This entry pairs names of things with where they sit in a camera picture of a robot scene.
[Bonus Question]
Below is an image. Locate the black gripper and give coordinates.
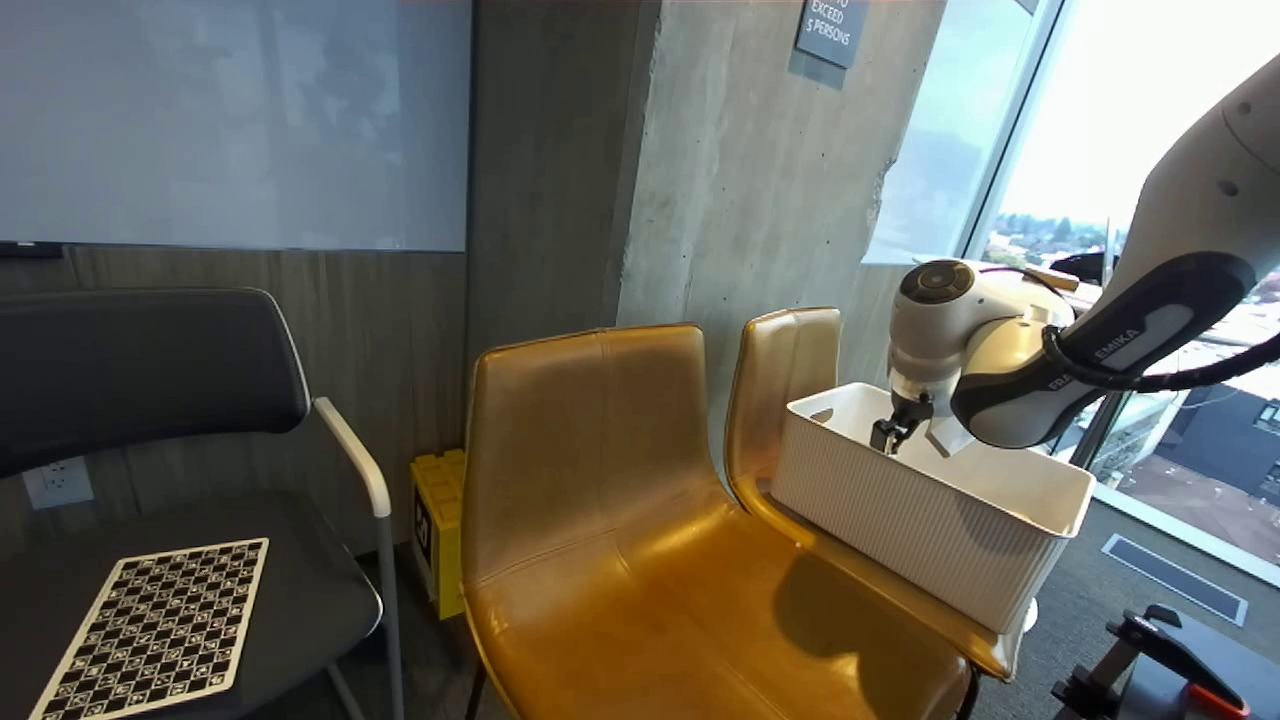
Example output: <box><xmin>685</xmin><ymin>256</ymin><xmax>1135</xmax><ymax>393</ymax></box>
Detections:
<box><xmin>870</xmin><ymin>397</ymin><xmax>931</xmax><ymax>451</ymax></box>

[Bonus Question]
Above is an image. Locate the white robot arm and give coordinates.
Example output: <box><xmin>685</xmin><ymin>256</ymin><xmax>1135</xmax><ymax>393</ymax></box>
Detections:
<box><xmin>870</xmin><ymin>62</ymin><xmax>1280</xmax><ymax>451</ymax></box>

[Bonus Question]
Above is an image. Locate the white plastic basket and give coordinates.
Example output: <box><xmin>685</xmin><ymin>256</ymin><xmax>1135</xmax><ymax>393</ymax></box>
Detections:
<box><xmin>771</xmin><ymin>383</ymin><xmax>1092</xmax><ymax>633</ymax></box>

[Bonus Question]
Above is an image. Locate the mustard yellow far chair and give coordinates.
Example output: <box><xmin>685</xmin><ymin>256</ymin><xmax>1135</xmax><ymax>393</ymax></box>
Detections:
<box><xmin>723</xmin><ymin>303</ymin><xmax>1021</xmax><ymax>679</ymax></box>

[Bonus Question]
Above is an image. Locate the mustard yellow chair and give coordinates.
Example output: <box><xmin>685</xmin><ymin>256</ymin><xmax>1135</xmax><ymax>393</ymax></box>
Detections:
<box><xmin>463</xmin><ymin>323</ymin><xmax>971</xmax><ymax>720</ymax></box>
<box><xmin>723</xmin><ymin>303</ymin><xmax>1021</xmax><ymax>679</ymax></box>

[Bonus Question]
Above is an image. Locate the white round table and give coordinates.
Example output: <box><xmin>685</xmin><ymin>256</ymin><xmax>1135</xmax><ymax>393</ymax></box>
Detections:
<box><xmin>983</xmin><ymin>265</ymin><xmax>1083</xmax><ymax>293</ymax></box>

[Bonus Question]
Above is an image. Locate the mustard yellow near chair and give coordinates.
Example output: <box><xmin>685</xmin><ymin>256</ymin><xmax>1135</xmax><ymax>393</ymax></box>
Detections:
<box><xmin>463</xmin><ymin>323</ymin><xmax>971</xmax><ymax>720</ymax></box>

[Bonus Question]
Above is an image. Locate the black red clamp tool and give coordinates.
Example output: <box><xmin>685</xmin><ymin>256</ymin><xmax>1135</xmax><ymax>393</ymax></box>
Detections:
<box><xmin>1053</xmin><ymin>603</ymin><xmax>1280</xmax><ymax>720</ymax></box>

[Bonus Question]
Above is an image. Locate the grey occupancy sign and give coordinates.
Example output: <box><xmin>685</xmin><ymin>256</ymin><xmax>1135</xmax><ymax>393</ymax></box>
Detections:
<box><xmin>796</xmin><ymin>0</ymin><xmax>866</xmax><ymax>72</ymax></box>

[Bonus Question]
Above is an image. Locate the yellow box on floor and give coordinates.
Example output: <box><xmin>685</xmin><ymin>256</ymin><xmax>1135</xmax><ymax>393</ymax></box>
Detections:
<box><xmin>412</xmin><ymin>447</ymin><xmax>466</xmax><ymax>620</ymax></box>

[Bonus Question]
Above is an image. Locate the white perforated mat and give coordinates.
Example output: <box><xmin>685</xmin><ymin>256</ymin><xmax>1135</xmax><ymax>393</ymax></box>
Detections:
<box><xmin>29</xmin><ymin>538</ymin><xmax>273</xmax><ymax>720</ymax></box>

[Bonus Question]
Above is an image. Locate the dark grey armchair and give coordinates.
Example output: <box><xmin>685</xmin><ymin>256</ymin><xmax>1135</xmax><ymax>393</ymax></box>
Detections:
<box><xmin>0</xmin><ymin>290</ymin><xmax>405</xmax><ymax>720</ymax></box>

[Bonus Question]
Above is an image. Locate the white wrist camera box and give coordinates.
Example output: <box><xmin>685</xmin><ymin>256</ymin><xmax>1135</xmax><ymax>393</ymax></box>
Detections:
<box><xmin>927</xmin><ymin>415</ymin><xmax>971</xmax><ymax>455</ymax></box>

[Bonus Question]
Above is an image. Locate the whiteboard on wall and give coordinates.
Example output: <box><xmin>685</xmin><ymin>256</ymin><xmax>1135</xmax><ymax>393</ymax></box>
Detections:
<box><xmin>0</xmin><ymin>0</ymin><xmax>470</xmax><ymax>252</ymax></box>

